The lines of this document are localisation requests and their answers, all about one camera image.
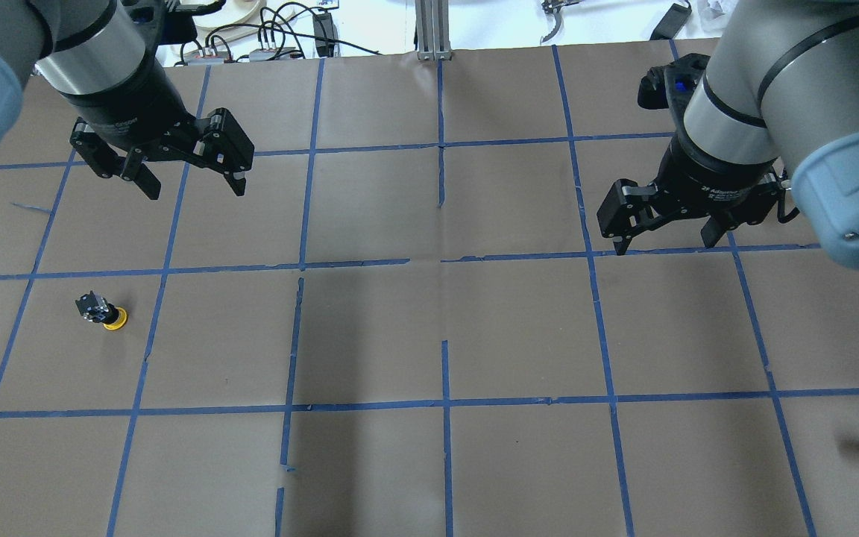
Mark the aluminium frame post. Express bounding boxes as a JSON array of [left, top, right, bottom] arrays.
[[415, 0, 453, 61]]

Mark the power strip with cables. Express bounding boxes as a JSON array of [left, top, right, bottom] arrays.
[[168, 1, 381, 66]]

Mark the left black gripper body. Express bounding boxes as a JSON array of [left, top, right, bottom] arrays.
[[69, 51, 200, 166]]

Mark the yellow push button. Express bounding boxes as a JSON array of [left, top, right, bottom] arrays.
[[75, 290, 128, 332]]

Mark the black power adapter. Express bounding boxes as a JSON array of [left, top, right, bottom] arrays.
[[649, 1, 692, 41]]

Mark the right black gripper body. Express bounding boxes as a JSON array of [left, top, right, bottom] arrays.
[[651, 134, 785, 227]]

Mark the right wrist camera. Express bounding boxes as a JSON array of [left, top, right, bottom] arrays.
[[635, 54, 709, 127]]

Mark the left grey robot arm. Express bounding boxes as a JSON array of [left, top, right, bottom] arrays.
[[0, 1, 254, 200]]

